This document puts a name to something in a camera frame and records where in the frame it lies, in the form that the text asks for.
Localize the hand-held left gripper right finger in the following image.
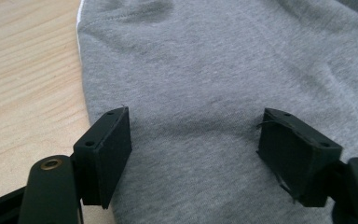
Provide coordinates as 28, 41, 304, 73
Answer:
256, 107, 344, 208

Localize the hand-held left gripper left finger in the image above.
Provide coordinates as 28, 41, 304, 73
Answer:
73, 106, 133, 209

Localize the grey garment with white stripe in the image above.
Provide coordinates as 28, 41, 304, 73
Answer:
76, 0, 358, 224

